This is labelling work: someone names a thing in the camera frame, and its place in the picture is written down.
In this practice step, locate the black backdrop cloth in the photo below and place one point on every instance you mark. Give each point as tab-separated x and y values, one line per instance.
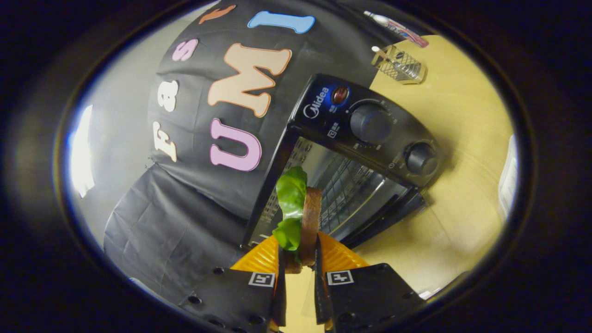
185	222

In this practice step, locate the white sandwich holder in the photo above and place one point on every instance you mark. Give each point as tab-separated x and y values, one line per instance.
508	175

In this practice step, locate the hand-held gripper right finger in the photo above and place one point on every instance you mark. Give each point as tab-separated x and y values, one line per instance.
365	296

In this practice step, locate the small white stick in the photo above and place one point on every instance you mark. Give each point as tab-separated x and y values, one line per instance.
379	52

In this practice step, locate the black toaster oven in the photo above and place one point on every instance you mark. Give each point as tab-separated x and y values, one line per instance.
370	125

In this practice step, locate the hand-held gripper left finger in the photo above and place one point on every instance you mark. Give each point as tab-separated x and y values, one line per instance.
240	300

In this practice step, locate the white pink spray bottle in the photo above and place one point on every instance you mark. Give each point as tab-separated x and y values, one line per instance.
402	30

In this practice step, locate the lettuce sandwich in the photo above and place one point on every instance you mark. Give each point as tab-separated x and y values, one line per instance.
312	217

